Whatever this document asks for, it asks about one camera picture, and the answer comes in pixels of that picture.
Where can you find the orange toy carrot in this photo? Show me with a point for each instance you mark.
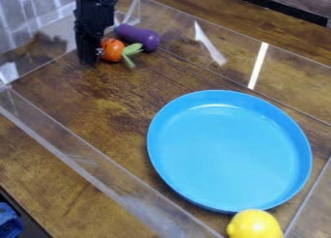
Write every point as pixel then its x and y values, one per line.
pixel 117 52

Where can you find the blue object at corner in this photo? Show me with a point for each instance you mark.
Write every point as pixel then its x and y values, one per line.
pixel 11 225

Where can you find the clear acrylic enclosure wall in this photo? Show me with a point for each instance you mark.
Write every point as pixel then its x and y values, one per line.
pixel 74 120

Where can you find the purple toy eggplant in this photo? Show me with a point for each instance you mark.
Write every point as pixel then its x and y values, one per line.
pixel 143 36

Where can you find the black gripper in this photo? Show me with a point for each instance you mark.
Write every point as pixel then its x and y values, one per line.
pixel 94 16

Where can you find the yellow toy lemon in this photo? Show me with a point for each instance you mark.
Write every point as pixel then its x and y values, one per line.
pixel 254 223

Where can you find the blue round tray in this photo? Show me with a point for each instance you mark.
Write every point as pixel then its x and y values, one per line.
pixel 229 151

